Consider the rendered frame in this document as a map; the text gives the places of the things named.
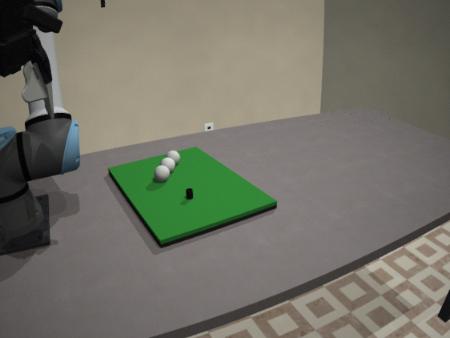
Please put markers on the green mat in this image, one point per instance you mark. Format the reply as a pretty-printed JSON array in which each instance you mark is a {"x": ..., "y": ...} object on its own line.
[{"x": 216, "y": 196}]

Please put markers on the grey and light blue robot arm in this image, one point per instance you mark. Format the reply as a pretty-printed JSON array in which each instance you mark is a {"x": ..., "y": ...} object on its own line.
[{"x": 47, "y": 147}]

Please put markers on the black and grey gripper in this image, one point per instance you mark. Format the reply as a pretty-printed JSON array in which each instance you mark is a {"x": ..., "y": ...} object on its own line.
[{"x": 18, "y": 43}]

